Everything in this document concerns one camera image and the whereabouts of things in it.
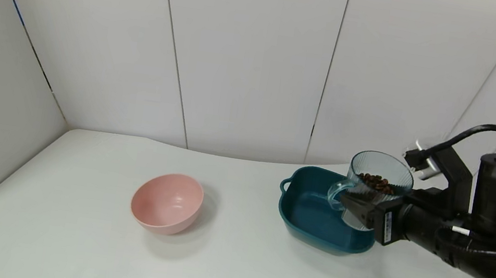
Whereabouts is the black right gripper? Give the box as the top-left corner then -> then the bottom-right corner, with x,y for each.
335,189 -> 447,254

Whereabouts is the coffee bean pile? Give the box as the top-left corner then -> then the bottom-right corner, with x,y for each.
356,172 -> 397,196

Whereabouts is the clear ribbed cup blue handle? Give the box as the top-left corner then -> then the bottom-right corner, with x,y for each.
323,145 -> 418,237

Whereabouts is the pink plastic bowl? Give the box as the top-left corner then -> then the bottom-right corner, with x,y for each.
127,168 -> 207,240

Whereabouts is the teal plastic tray with handles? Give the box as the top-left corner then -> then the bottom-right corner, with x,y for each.
272,163 -> 385,260

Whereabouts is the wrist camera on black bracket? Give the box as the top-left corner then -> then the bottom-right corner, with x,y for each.
397,140 -> 477,219

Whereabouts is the black cable with white label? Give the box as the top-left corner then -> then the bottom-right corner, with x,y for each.
436,223 -> 496,259

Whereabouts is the black camera cable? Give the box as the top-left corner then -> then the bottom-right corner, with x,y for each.
421,115 -> 496,167

